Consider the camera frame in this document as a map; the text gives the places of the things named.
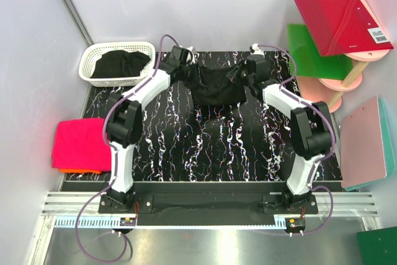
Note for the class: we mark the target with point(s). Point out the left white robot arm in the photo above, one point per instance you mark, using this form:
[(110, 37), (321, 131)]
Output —
[(123, 125)]

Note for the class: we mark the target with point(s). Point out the pink clipboard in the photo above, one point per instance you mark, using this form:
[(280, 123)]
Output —
[(366, 144)]

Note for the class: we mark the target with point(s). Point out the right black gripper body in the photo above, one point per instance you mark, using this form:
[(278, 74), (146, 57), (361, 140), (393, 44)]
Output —
[(240, 71)]

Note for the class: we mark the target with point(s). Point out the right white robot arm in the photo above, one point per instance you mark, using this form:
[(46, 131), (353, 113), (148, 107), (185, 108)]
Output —
[(312, 134)]

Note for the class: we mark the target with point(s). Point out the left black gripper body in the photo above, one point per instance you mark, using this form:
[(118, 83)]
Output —
[(192, 71)]

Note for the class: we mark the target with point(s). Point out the black shirt in basket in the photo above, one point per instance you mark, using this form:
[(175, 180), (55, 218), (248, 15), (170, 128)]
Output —
[(120, 64)]

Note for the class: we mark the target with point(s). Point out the folded orange t-shirt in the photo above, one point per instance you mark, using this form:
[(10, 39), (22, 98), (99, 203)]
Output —
[(80, 171)]

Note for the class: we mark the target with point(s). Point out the pink wooden tiered shelf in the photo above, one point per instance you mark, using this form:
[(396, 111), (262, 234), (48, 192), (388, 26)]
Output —
[(331, 90)]

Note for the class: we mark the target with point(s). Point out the green plastic sheet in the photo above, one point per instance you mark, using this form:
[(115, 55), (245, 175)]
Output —
[(308, 60)]

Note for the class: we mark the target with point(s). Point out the teal board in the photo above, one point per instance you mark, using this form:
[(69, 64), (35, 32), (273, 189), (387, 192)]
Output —
[(386, 128)]

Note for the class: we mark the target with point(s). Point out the folded pink t-shirt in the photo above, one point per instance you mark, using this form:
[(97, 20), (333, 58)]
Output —
[(79, 144)]

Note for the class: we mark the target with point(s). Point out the aluminium rail frame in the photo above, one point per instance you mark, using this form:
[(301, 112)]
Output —
[(73, 231)]

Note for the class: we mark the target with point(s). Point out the black marble pattern mat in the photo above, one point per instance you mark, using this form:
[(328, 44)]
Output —
[(189, 143)]

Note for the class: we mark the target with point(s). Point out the white plastic laundry basket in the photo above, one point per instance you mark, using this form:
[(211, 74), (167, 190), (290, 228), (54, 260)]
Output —
[(93, 53)]

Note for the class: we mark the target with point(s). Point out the red plastic folder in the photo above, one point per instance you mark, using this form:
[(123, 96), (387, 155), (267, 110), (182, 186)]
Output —
[(342, 26)]

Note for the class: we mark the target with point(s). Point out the black printed t-shirt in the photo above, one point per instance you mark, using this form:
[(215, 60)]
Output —
[(215, 87)]

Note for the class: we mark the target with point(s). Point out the dark green board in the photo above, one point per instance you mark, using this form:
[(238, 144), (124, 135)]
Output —
[(378, 246)]

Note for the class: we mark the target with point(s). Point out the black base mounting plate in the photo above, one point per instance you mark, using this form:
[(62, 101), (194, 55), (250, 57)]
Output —
[(208, 204)]

